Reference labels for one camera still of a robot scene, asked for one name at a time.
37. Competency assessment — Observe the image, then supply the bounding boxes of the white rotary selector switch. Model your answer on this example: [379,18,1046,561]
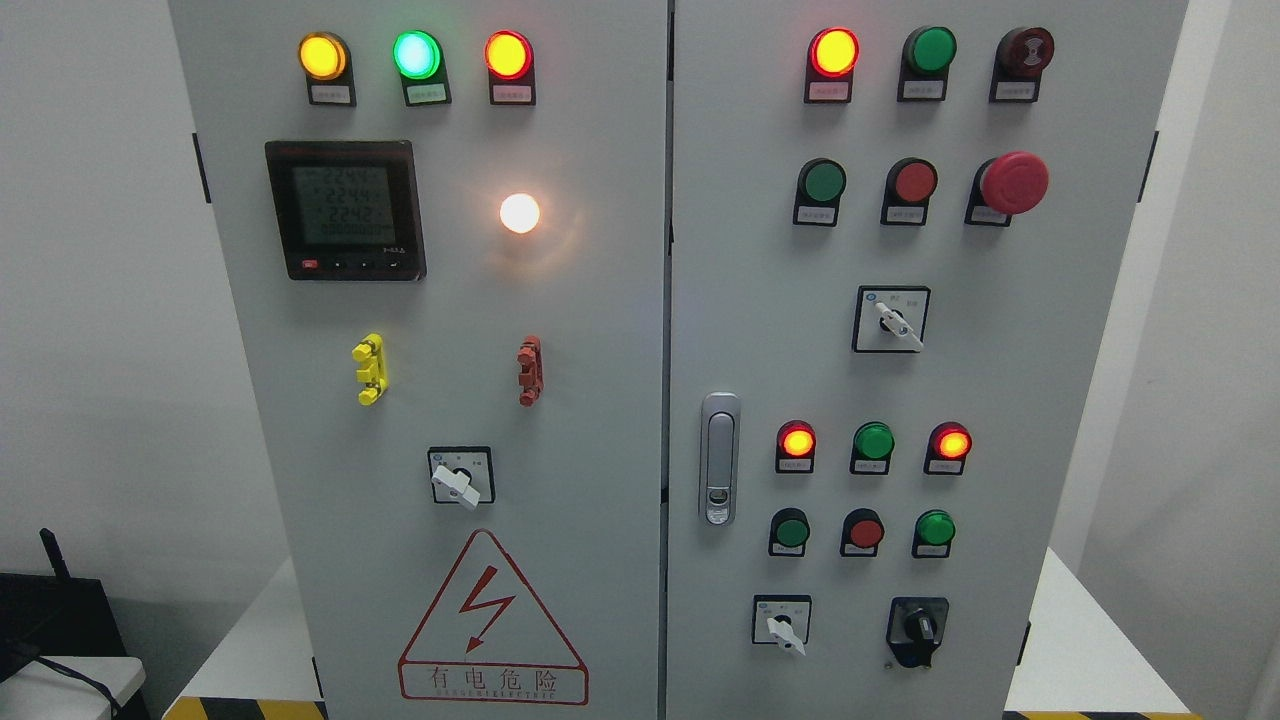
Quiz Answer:
[426,446,497,510]

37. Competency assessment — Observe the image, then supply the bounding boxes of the green lit indicator light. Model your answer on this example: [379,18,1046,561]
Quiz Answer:
[392,29,443,81]

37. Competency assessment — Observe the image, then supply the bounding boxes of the yellow indicator light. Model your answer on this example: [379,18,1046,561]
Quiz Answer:
[297,31,349,82]

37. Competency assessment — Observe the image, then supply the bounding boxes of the grey electrical control cabinet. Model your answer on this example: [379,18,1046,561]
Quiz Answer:
[169,1,1188,719]

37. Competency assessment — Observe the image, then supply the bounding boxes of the red terminal clip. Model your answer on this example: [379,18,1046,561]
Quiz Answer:
[516,334,544,407]

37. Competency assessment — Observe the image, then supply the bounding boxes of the red lit indicator lower left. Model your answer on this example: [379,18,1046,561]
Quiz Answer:
[777,419,817,460]

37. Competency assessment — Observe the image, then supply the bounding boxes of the red lit indicator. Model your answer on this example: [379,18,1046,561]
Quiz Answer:
[928,421,973,461]
[777,419,817,460]

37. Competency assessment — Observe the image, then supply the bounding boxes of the small clear signal lamp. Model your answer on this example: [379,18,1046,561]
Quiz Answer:
[498,192,541,234]

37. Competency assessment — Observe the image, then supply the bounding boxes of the green push button lower left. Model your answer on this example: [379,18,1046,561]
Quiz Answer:
[768,507,812,557]

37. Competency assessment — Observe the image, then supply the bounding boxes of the green push button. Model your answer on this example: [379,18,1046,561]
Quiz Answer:
[913,509,957,557]
[797,158,847,205]
[768,507,812,557]

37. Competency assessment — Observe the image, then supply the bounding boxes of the green indicator lower middle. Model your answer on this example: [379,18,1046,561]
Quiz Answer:
[852,421,895,462]

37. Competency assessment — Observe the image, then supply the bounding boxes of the green push button upper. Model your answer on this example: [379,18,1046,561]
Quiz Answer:
[797,158,847,205]

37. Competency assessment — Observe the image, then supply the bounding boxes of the yellow terminal clip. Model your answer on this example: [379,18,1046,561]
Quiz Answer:
[351,333,389,406]

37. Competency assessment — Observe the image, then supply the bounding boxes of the red push button lower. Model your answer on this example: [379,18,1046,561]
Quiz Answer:
[840,509,884,557]

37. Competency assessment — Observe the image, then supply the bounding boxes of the red push button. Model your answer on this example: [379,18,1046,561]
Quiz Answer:
[840,509,884,557]
[886,158,940,205]

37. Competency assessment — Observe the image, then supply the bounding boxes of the red electrical hazard warning sticker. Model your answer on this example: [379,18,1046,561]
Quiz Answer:
[397,529,590,706]

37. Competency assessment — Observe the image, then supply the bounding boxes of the red lit indicator lower right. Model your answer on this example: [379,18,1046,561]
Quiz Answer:
[928,421,973,461]

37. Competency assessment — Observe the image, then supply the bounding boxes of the red push button upper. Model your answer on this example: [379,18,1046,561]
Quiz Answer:
[886,158,940,205]

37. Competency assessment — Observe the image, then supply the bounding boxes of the black digital power meter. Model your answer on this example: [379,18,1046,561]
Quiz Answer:
[265,140,426,282]

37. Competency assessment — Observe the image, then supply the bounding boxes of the red indicator light left door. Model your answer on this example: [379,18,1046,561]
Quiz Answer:
[484,29,534,81]

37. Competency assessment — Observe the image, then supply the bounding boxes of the red indicator light door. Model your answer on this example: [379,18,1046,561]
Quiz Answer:
[484,29,534,81]
[808,26,860,79]

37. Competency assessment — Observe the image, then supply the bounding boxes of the green push button lower right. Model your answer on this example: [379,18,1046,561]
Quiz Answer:
[913,509,957,557]

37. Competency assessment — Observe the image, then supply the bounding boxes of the red indicator light right door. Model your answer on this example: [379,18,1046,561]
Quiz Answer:
[808,26,860,79]

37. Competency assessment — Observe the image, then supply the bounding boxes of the red emergency stop mushroom button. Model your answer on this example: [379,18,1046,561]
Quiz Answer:
[975,151,1050,217]

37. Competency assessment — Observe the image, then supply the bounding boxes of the green indicator light top right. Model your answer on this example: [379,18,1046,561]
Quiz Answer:
[902,26,957,76]

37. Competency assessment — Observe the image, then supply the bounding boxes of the dark red buzzer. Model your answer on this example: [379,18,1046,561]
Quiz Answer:
[995,27,1055,79]

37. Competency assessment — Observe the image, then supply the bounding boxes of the black device with antenna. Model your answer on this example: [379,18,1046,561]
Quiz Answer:
[1,528,129,680]

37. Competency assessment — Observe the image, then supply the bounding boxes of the white box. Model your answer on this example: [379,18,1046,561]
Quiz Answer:
[1,656,146,719]

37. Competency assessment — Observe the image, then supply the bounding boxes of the silver door lock handle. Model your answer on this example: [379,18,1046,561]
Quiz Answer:
[699,392,741,527]

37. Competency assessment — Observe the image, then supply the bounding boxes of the white selector switch upper right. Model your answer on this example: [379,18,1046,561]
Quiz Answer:
[852,284,931,354]

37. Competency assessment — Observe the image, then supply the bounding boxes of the white selector switch bottom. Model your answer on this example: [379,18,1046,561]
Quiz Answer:
[751,594,813,657]

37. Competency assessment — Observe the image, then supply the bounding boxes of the black rotary knob switch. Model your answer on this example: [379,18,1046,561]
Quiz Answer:
[884,596,950,667]

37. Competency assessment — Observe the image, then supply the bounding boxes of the black cable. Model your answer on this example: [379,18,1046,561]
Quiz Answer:
[0,642,125,720]

